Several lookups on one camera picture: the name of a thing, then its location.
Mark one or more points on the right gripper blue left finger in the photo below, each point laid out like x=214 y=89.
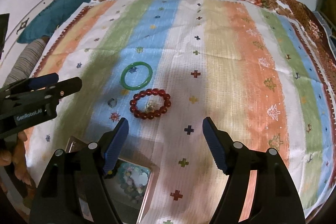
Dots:
x=113 y=144

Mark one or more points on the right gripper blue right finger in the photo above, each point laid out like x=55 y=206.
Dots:
x=216 y=141

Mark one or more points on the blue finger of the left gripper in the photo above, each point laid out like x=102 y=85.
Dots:
x=42 y=82
x=56 y=90

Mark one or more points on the green jade bangle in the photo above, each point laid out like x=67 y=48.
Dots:
x=136 y=76

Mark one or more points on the person's left hand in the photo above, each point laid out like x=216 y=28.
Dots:
x=18 y=158

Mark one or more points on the grey striped pillow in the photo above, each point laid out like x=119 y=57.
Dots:
x=27 y=60

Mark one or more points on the silver metal tin box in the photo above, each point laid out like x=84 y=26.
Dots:
x=130 y=187

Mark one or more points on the teal pillow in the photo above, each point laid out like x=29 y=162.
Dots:
x=46 y=22

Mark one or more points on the striped colourful cloth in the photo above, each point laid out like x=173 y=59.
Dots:
x=253 y=72

